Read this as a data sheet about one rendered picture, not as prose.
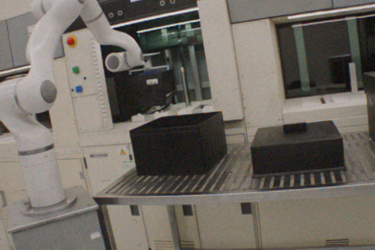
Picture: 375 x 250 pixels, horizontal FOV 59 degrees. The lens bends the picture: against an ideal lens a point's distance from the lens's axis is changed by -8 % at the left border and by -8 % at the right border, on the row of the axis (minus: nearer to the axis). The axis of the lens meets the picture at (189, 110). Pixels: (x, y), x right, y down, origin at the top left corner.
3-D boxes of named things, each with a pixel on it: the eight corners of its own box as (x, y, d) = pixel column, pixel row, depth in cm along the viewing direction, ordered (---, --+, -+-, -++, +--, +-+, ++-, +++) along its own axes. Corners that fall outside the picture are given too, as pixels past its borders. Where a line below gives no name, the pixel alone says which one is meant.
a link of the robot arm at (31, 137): (36, 154, 102) (21, 76, 99) (-3, 156, 109) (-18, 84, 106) (61, 144, 113) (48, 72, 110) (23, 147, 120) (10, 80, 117)
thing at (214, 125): (167, 155, 157) (161, 116, 155) (228, 152, 146) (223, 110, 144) (135, 175, 132) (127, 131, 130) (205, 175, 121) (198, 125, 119)
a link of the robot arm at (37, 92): (23, 122, 112) (58, 117, 106) (-5, 105, 102) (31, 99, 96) (61, 7, 134) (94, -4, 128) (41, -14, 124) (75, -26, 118)
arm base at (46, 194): (21, 220, 100) (7, 162, 97) (20, 203, 117) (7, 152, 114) (82, 204, 108) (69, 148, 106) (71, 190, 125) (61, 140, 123)
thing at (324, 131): (251, 178, 110) (246, 138, 108) (259, 152, 138) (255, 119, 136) (347, 169, 102) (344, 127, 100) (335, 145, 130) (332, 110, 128)
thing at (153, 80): (128, 116, 197) (119, 59, 191) (141, 108, 217) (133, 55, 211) (171, 112, 191) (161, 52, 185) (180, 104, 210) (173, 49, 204)
